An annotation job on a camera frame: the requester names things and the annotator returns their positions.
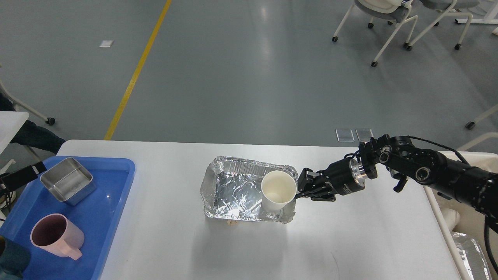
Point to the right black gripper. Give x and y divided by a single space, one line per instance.
346 176

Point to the cream paper cup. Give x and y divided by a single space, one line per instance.
279 189

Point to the aluminium foil tray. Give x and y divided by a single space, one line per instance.
231 190

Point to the steel rectangular container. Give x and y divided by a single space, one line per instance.
69 181

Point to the pink mug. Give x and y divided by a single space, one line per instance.
56 234

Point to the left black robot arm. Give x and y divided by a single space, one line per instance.
10 182

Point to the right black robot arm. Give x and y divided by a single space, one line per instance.
452 179

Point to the left floor outlet plate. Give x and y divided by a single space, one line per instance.
345 135

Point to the floor outlet plate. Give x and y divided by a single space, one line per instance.
364 135
345 135

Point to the right floor outlet plate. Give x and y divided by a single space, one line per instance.
364 135

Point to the paper cup in bin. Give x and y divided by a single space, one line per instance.
451 217

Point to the beige plastic bin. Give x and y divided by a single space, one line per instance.
471 223

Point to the foil tray in bin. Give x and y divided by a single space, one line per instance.
472 256

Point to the chair leg with caster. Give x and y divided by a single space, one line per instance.
470 125

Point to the blue plastic tray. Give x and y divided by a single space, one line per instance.
97 215

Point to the small white floor plate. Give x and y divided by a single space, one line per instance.
106 44

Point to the person in dark jeans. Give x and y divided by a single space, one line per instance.
38 137

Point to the black white sneaker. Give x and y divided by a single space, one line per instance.
6 200

